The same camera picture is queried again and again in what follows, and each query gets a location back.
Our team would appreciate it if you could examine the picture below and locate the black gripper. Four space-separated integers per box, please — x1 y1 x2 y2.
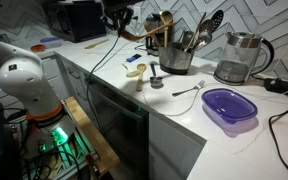
101 5 135 35

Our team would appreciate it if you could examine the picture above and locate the round light wooden spoon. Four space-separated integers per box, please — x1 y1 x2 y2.
159 10 174 48

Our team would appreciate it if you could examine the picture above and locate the light wooden slotted spoon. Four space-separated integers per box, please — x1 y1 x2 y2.
136 63 148 93

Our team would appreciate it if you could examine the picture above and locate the cream plastic spoon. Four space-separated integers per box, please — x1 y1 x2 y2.
122 63 141 79

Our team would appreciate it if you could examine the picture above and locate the shiny metal serving spoon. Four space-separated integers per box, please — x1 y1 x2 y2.
190 19 215 54

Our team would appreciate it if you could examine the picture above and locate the black slotted spoon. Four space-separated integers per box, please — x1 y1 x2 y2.
211 9 225 33

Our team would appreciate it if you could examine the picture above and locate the flat light wooden spatula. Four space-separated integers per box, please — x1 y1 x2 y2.
84 38 111 50

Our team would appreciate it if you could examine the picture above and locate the small blue flat object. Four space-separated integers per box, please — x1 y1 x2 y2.
125 53 142 64

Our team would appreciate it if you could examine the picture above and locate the grey metal utensil holder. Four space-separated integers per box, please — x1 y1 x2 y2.
158 42 195 76

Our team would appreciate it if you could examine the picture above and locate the clear container with blue lid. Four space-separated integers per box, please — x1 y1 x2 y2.
39 36 63 50

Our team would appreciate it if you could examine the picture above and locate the metal measuring cup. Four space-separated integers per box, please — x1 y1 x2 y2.
149 63 164 89

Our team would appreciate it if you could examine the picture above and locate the white drawer cabinet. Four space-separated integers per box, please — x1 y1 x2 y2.
55 54 95 114

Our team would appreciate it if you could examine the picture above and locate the orange round lid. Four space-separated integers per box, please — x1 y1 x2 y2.
29 43 47 54

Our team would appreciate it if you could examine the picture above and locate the metal fork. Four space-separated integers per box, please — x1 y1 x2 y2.
171 79 207 98

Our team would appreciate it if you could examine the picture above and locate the black dishwasher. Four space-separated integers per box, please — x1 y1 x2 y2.
88 79 151 180

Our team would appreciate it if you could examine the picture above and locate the wooden cart top board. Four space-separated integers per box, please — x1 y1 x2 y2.
64 96 121 176

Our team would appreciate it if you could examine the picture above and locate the glass electric kettle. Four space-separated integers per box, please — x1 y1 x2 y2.
213 31 276 86

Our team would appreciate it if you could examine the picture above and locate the purple plastic container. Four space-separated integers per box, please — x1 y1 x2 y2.
201 87 259 126

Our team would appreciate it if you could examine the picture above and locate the black power adapter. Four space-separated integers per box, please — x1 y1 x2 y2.
263 77 288 100

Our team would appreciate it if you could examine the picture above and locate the light wooden spatula with long handle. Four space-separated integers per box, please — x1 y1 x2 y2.
143 21 162 48

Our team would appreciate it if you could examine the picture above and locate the dark green power cable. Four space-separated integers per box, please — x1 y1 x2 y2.
85 34 122 134

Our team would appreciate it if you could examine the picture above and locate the thin wooden utensil handle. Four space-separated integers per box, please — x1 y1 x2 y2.
183 12 207 53

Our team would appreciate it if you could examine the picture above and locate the thin white cable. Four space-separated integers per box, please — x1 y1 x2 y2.
142 75 288 118

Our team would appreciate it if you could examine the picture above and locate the metal cart frame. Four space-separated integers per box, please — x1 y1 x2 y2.
17 126 102 180

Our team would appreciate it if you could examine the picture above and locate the black power cable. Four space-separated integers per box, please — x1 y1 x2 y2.
268 102 288 180

